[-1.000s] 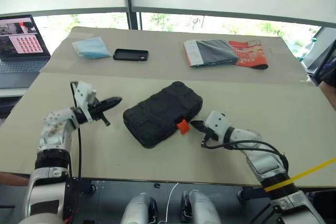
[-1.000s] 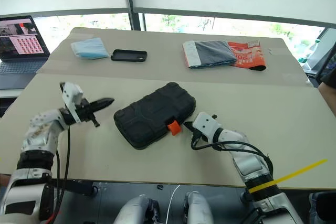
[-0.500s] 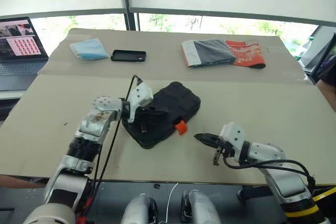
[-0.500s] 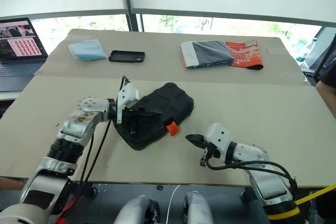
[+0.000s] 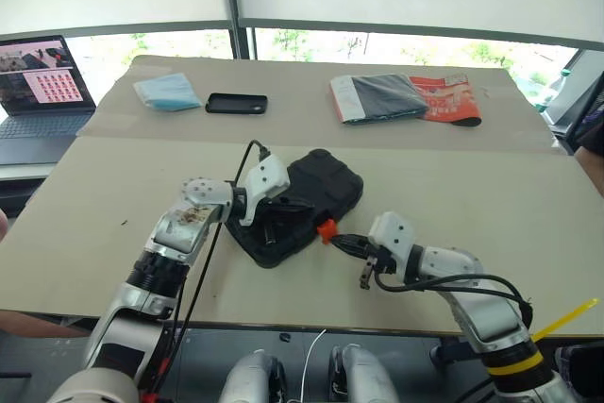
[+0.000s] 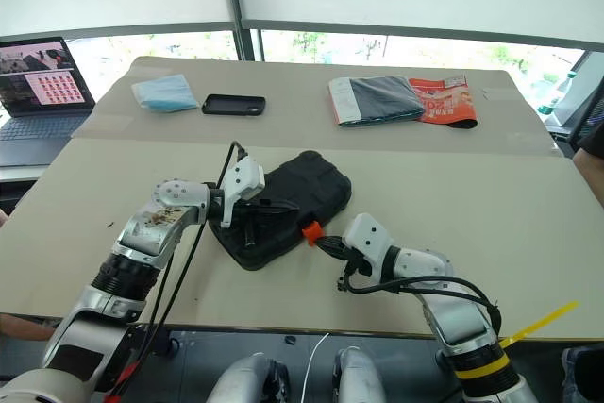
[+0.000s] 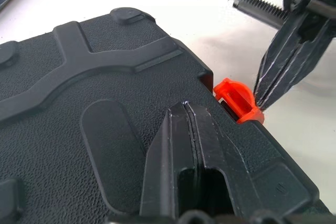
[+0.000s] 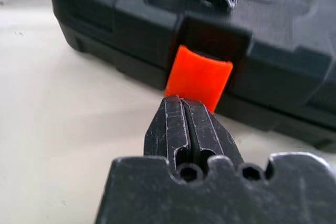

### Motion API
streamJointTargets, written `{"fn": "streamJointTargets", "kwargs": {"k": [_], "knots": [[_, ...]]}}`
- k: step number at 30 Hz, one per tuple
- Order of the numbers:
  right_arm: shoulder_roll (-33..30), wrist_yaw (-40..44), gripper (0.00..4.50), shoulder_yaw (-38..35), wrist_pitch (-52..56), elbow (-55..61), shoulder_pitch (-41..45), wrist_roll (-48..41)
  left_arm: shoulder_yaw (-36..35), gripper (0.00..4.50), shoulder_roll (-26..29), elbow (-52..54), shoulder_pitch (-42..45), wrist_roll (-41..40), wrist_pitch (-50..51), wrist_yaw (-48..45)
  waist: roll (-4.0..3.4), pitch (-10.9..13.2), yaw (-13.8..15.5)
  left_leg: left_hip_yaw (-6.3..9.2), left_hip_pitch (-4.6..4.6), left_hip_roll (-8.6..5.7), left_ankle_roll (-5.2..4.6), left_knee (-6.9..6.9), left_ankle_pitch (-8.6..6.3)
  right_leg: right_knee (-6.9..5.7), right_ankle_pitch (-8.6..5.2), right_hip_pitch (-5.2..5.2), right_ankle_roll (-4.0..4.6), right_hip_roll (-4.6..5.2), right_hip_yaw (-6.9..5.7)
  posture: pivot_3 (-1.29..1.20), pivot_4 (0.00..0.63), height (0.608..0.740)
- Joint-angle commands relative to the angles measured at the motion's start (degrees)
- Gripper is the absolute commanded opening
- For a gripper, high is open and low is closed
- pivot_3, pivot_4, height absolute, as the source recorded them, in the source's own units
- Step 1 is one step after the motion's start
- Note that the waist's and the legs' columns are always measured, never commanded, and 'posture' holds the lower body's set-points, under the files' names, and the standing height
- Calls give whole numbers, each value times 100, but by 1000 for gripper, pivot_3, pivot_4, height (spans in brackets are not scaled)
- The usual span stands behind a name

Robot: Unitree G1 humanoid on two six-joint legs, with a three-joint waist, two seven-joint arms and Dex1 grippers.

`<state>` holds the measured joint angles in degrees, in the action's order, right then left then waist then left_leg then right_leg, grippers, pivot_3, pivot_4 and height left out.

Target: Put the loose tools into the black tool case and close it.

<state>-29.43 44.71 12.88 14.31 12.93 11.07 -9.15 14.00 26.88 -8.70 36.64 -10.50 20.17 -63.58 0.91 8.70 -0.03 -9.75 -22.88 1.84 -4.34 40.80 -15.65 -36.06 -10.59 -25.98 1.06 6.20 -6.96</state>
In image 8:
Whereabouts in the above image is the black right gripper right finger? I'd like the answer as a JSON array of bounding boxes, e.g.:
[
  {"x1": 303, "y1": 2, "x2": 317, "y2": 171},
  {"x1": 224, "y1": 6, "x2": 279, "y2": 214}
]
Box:
[{"x1": 182, "y1": 99, "x2": 245, "y2": 175}]

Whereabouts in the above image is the black plastic tool case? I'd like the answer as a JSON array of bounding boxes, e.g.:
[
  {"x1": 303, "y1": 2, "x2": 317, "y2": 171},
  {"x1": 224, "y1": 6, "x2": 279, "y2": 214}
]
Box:
[{"x1": 46, "y1": 0, "x2": 336, "y2": 150}]

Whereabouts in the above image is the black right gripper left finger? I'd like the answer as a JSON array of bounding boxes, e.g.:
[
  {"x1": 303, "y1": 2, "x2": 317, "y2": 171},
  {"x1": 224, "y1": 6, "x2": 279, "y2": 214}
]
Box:
[{"x1": 143, "y1": 94, "x2": 191, "y2": 174}]

